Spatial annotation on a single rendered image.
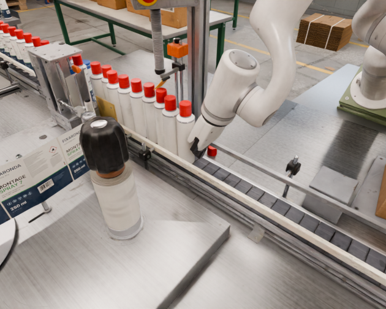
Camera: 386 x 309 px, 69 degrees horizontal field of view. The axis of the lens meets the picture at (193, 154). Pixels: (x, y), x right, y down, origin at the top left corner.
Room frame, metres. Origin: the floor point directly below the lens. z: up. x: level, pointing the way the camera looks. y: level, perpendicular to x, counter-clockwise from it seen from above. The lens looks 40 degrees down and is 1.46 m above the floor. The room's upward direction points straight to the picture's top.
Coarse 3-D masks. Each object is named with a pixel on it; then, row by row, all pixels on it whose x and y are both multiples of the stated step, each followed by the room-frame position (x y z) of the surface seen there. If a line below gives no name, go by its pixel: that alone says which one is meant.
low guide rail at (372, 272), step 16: (128, 128) 0.78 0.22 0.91; (176, 160) 0.62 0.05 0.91; (208, 176) 0.55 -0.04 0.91; (240, 192) 0.49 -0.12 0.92; (256, 208) 0.45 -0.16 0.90; (288, 224) 0.39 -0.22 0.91; (320, 240) 0.35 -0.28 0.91; (336, 256) 0.32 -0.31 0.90; (352, 256) 0.31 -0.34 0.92; (368, 272) 0.28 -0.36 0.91
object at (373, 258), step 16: (192, 176) 0.59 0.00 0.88; (224, 176) 0.58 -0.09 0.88; (224, 192) 0.52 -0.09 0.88; (256, 192) 0.52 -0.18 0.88; (272, 208) 0.46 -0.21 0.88; (288, 208) 0.46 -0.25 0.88; (304, 224) 0.42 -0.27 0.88; (320, 224) 0.42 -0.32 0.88; (304, 240) 0.37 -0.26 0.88; (336, 240) 0.37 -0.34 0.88; (352, 240) 0.37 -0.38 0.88; (368, 256) 0.33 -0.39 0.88; (384, 256) 0.33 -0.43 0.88; (384, 272) 0.29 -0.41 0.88; (384, 288) 0.26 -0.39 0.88
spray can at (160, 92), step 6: (156, 90) 0.72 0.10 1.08; (162, 90) 0.72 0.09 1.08; (156, 96) 0.72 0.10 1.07; (162, 96) 0.71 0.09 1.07; (156, 102) 0.72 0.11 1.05; (162, 102) 0.71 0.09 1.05; (156, 108) 0.71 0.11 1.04; (162, 108) 0.70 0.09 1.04; (156, 114) 0.71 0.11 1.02; (156, 120) 0.71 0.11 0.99; (156, 126) 0.71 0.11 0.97; (162, 126) 0.70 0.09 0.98; (162, 132) 0.70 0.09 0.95; (162, 138) 0.70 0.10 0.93; (162, 144) 0.70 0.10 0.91
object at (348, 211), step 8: (216, 144) 0.63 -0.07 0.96; (224, 152) 0.61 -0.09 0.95; (232, 152) 0.60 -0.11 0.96; (240, 160) 0.58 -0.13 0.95; (248, 160) 0.56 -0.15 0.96; (256, 168) 0.54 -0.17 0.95; (264, 168) 0.53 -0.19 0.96; (272, 176) 0.51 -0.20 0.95; (280, 176) 0.50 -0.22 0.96; (288, 184) 0.48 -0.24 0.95; (296, 184) 0.47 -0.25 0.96; (304, 192) 0.46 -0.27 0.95; (312, 192) 0.45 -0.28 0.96; (320, 200) 0.43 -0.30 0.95; (328, 200) 0.42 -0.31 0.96; (336, 208) 0.41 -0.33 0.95; (344, 208) 0.40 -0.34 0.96; (352, 208) 0.40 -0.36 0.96; (352, 216) 0.39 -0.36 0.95; (360, 216) 0.38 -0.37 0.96; (368, 216) 0.38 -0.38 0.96; (368, 224) 0.36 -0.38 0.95; (376, 224) 0.36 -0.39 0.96; (384, 224) 0.36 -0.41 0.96; (384, 232) 0.34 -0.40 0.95
